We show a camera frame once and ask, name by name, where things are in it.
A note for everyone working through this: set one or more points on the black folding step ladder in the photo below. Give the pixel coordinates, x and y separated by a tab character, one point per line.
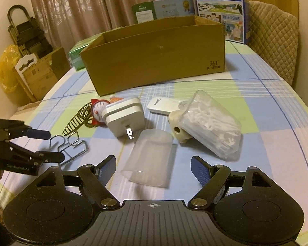
28	35

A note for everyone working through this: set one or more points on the yellow plastic bag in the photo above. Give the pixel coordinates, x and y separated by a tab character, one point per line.
6	74

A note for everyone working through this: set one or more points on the white slim electronic device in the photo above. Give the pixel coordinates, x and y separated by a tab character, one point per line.
161	105

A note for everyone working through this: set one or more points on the brown patterned curtain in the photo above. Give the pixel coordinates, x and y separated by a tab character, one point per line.
92	5

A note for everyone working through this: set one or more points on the blue illustrated milk carton box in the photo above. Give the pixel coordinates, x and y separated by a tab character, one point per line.
220	10

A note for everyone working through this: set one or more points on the clear box of floss picks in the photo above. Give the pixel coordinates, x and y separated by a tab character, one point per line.
213	125

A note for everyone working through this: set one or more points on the checkered tablecloth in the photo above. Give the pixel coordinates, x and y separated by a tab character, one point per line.
267	123

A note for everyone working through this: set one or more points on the brown cardboard box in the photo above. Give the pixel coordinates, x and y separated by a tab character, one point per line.
154	56

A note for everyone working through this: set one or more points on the green drink carton pack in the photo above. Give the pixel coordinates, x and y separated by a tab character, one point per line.
78	52

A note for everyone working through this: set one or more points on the beige quilted chair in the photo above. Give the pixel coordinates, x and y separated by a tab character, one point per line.
272	41

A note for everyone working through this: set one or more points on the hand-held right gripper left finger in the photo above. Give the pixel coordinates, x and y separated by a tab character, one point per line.
107	167

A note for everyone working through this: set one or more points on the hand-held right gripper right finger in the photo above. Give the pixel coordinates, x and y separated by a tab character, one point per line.
199	169

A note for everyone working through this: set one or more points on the white power adapter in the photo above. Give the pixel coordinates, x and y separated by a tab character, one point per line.
123	117

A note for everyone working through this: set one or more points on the beige electrical plug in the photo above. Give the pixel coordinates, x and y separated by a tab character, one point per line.
178	128

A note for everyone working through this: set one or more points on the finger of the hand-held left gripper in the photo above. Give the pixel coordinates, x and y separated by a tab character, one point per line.
52	156
37	133

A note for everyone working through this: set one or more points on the light blue milk carton box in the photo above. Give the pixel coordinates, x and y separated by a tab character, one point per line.
166	9

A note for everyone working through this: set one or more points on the cardboard box with white flap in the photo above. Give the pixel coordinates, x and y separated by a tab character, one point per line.
41	76

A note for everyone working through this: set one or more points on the green hair claw clip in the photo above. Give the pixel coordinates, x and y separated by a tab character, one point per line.
75	121

